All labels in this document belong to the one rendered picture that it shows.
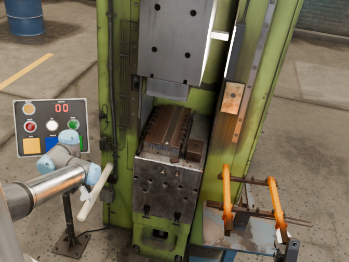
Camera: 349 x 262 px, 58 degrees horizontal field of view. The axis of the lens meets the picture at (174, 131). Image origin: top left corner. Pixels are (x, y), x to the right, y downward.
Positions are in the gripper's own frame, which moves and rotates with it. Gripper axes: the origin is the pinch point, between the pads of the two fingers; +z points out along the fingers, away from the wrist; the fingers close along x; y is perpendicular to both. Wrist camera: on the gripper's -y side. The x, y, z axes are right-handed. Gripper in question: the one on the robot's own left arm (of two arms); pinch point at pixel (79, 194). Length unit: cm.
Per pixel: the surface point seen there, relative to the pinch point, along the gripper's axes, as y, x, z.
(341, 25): -680, 92, 55
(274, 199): -49, 78, 1
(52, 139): -13.9, -28.4, -9.8
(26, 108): -13.0, -41.6, -23.1
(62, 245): -18, -40, 92
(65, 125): -21.1, -26.2, -15.1
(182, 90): -49, 22, -39
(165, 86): -47, 14, -40
